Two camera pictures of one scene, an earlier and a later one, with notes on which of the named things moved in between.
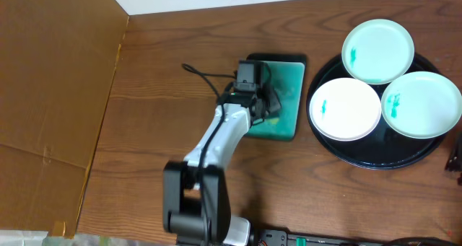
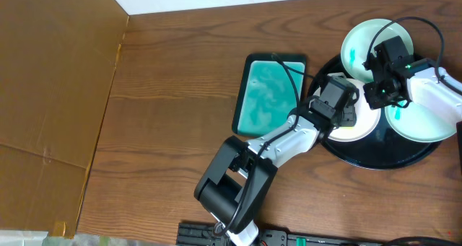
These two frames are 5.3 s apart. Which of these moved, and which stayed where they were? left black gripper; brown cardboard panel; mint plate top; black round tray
Moved: left black gripper
Stayed: brown cardboard panel; black round tray; mint plate top
